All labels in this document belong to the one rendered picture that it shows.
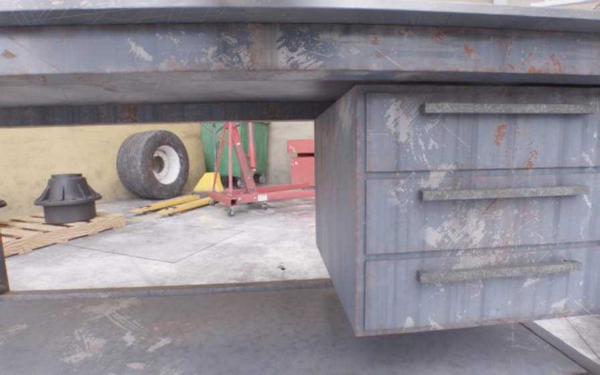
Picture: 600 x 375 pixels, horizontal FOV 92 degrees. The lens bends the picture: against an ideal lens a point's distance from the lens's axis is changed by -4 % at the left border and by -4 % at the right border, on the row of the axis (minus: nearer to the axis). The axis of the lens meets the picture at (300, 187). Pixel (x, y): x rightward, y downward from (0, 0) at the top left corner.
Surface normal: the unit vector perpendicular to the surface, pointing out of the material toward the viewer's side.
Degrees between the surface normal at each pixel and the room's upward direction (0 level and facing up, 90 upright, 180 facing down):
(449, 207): 90
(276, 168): 90
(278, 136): 90
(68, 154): 90
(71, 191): 76
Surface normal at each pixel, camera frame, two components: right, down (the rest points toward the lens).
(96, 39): 0.07, 0.11
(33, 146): 0.93, 0.03
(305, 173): -0.37, 0.11
